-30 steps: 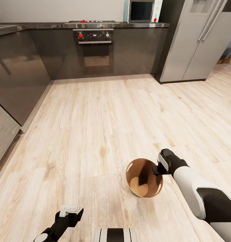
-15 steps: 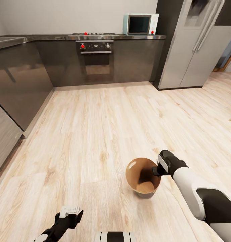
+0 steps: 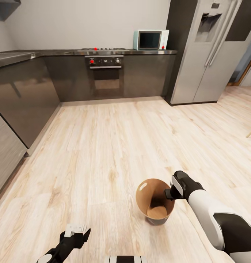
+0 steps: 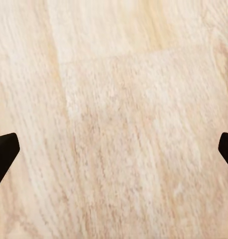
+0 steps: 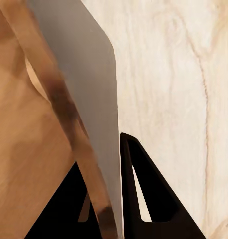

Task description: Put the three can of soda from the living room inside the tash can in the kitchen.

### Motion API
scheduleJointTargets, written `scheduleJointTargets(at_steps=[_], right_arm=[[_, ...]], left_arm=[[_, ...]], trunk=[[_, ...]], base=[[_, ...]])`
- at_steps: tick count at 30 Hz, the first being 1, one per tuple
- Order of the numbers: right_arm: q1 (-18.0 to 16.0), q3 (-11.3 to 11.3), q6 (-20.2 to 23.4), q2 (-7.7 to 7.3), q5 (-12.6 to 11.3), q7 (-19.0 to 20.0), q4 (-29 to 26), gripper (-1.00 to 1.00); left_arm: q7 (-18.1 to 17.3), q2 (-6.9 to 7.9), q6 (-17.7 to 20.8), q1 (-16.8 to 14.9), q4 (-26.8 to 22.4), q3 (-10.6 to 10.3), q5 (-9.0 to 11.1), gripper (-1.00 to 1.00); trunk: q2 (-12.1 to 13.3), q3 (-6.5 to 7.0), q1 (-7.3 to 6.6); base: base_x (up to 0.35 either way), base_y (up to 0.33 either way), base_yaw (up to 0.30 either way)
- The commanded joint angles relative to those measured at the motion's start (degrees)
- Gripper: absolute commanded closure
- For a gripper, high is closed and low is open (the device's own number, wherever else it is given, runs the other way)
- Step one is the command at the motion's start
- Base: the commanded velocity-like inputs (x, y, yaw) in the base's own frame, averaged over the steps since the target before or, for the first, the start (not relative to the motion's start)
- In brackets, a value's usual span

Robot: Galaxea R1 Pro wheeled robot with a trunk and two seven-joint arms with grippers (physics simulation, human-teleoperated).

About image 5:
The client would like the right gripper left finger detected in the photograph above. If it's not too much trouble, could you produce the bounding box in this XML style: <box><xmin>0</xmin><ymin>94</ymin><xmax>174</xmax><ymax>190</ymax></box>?
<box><xmin>24</xmin><ymin>162</ymin><xmax>102</xmax><ymax>239</ymax></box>

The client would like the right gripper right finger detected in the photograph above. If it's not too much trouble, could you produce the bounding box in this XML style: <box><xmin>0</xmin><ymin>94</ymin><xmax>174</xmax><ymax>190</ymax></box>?
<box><xmin>120</xmin><ymin>132</ymin><xmax>206</xmax><ymax>239</ymax></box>

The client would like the trash can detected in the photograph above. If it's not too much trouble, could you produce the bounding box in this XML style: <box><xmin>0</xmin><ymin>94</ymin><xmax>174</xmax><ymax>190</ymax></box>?
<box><xmin>0</xmin><ymin>0</ymin><xmax>123</xmax><ymax>239</ymax></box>

